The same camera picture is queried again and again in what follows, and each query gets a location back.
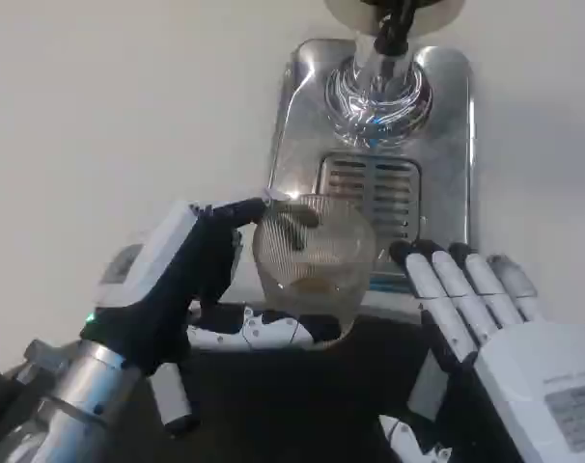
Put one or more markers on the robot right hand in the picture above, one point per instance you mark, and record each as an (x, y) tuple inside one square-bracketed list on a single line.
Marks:
[(514, 366)]

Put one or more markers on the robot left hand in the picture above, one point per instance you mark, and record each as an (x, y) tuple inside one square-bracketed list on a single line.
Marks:
[(176, 308)]

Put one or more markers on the clear ribbed glass cup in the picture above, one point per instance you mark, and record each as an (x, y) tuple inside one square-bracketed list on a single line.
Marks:
[(321, 270)]

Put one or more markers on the silver robot left forearm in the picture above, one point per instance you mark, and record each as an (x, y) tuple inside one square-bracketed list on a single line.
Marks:
[(75, 390)]

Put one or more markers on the steel drip tray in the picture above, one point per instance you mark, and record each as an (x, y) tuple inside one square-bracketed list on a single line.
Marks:
[(302, 144)]

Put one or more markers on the slotted steel tray grid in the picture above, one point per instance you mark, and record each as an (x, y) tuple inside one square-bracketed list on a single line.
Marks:
[(394, 193)]

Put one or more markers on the black dispenser tap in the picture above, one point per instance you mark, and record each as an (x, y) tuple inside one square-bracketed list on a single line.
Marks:
[(394, 29)]

